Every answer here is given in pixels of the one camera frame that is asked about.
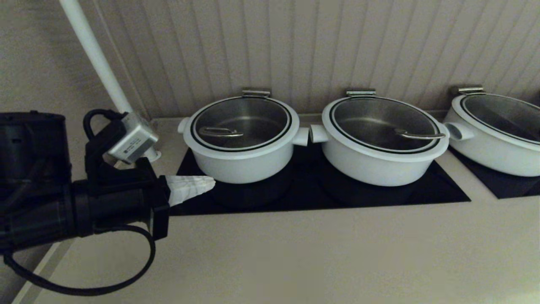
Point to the wide black induction cooktop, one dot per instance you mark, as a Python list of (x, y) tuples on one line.
[(303, 198)]

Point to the white metal pole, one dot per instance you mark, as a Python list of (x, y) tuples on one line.
[(93, 50)]

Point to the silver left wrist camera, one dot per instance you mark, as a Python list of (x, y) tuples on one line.
[(133, 139)]

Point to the white round cooking pot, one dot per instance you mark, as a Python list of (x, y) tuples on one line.
[(244, 169), (371, 171), (485, 156)]

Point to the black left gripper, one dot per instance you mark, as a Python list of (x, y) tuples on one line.
[(126, 202)]

